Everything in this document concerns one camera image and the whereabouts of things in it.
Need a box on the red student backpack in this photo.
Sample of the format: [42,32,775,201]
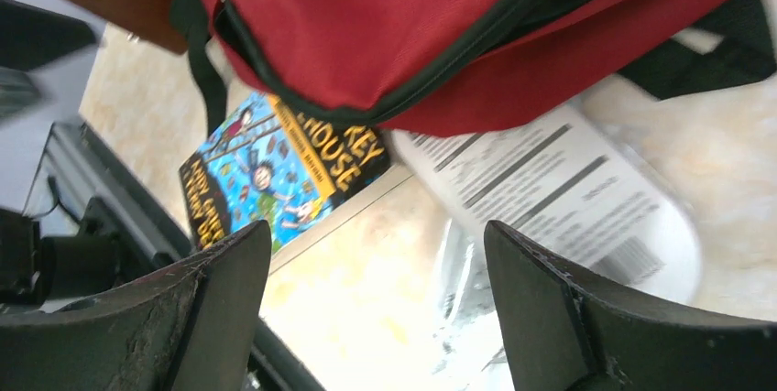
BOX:
[170,0,776,136]

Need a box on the clear plastic protractor packet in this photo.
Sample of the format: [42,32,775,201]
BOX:
[428,220,513,390]

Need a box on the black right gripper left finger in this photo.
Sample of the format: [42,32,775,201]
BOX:
[1,221,271,390]

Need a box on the colourful storey house book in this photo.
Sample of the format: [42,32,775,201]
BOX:
[179,92,391,251]

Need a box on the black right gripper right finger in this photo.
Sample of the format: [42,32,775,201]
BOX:
[484,221,776,390]

